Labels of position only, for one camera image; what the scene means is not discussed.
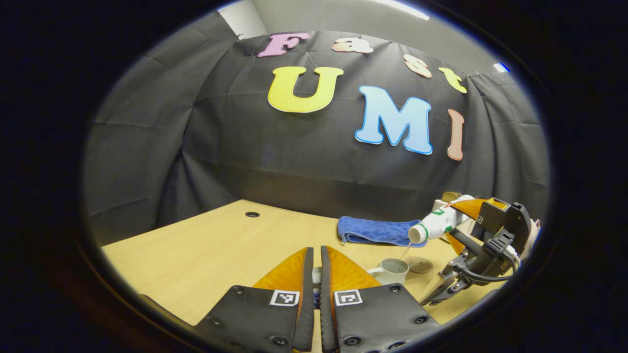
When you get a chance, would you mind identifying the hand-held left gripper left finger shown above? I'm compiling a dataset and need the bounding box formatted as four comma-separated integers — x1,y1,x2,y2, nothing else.
196,247,314,353

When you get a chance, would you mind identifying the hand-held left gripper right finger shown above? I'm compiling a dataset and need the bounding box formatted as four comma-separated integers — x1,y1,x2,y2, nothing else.
320,245,440,353

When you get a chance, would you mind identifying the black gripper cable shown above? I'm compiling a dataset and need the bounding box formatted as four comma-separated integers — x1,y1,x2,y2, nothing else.
456,245,517,284

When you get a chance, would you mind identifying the black backdrop cloth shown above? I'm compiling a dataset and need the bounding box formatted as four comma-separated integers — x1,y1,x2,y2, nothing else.
83,12,550,246

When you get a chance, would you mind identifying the white ceramic teacup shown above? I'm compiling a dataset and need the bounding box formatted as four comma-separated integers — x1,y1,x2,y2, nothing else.
367,258,410,286

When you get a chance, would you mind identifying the white toaster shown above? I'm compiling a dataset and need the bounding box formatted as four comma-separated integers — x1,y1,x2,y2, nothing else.
432,197,477,243

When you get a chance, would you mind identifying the round brown coaster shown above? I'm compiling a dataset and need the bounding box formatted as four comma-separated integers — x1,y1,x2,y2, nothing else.
407,256,434,274

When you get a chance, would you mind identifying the white plastic water bottle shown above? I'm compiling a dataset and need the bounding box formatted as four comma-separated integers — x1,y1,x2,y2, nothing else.
408,195,475,245

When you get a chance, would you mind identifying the blue towel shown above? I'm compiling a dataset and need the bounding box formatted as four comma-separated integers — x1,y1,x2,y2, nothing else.
337,216,427,247

